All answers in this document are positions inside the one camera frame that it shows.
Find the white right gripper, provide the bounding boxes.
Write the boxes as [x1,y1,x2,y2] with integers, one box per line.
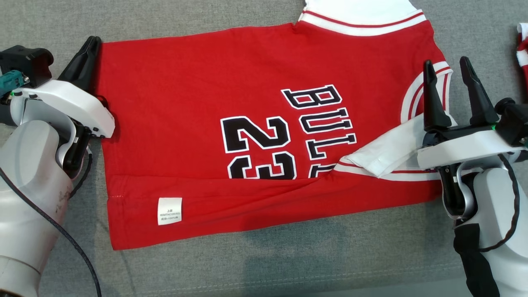
[417,56,523,220]

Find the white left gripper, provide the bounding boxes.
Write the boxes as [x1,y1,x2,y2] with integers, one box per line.
[10,36,116,180]

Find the red white basketball shorts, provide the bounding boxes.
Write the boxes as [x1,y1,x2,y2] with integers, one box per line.
[516,23,528,90]

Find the red white Bulls jersey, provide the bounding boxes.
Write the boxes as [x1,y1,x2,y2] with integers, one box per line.
[94,0,459,251]

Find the left camera cable teal plug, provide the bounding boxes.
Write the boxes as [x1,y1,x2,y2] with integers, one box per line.
[0,69,103,297]

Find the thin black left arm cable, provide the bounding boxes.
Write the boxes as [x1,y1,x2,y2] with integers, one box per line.
[68,146,94,199]

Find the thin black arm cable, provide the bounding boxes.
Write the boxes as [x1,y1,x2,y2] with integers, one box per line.
[68,146,94,199]
[478,153,521,253]

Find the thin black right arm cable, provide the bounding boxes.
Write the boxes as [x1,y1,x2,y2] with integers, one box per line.
[478,153,521,253]

